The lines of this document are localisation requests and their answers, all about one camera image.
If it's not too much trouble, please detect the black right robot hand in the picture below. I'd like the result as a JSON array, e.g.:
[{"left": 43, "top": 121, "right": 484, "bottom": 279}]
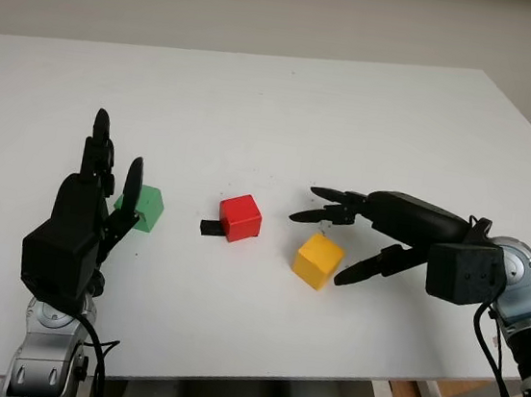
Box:
[{"left": 281, "top": 179, "right": 474, "bottom": 301}]

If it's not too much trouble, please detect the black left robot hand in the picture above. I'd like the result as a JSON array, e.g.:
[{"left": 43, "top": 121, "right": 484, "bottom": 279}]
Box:
[{"left": 43, "top": 104, "right": 154, "bottom": 302}]

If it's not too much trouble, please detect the green cube block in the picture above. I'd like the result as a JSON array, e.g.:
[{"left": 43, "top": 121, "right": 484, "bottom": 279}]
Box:
[{"left": 110, "top": 180, "right": 169, "bottom": 236}]

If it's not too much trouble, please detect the yellow cube block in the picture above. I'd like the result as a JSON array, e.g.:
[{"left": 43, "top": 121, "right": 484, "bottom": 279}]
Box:
[{"left": 289, "top": 230, "right": 348, "bottom": 295}]

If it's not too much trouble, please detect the red cube block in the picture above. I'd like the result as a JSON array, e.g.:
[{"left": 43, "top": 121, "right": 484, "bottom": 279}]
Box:
[{"left": 215, "top": 190, "right": 266, "bottom": 247}]

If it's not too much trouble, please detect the black tape strip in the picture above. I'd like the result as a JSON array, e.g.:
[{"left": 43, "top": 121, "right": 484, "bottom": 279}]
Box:
[{"left": 198, "top": 217, "right": 228, "bottom": 241}]

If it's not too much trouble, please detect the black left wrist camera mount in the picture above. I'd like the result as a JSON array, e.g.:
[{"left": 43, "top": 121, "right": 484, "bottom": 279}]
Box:
[{"left": 14, "top": 214, "right": 103, "bottom": 313}]

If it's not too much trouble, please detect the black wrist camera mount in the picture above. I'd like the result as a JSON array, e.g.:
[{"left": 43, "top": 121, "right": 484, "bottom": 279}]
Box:
[
  {"left": 14, "top": 214, "right": 103, "bottom": 313},
  {"left": 421, "top": 237, "right": 508, "bottom": 310}
]

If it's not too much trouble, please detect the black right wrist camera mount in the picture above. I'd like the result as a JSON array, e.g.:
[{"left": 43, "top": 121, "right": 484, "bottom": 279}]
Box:
[{"left": 421, "top": 237, "right": 508, "bottom": 310}]

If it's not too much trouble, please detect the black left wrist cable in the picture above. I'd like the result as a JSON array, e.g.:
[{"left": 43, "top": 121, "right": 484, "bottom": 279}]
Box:
[{"left": 65, "top": 312, "right": 124, "bottom": 397}]

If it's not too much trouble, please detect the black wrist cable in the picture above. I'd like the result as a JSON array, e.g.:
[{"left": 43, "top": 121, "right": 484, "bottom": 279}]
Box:
[
  {"left": 65, "top": 312, "right": 124, "bottom": 397},
  {"left": 463, "top": 301, "right": 531, "bottom": 397}
]

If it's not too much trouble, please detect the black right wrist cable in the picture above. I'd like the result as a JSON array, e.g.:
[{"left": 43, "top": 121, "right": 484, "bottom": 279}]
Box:
[{"left": 463, "top": 301, "right": 531, "bottom": 397}]

